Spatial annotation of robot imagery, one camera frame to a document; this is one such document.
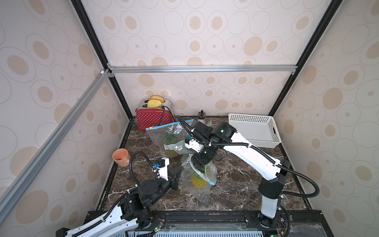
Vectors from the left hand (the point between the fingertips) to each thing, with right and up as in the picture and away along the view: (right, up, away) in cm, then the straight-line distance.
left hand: (186, 169), depth 67 cm
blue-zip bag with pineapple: (-9, +13, +15) cm, 22 cm away
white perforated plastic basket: (+54, +17, +43) cm, 71 cm away
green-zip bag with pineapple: (-4, +10, +5) cm, 12 cm away
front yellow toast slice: (-24, +37, +35) cm, 56 cm away
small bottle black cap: (+9, +28, +39) cm, 49 cm away
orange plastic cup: (-43, +1, +27) cm, 51 cm away
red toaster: (-28, +26, +36) cm, 53 cm away
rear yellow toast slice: (-22, +42, +39) cm, 61 cm away
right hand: (+4, 0, +1) cm, 4 cm away
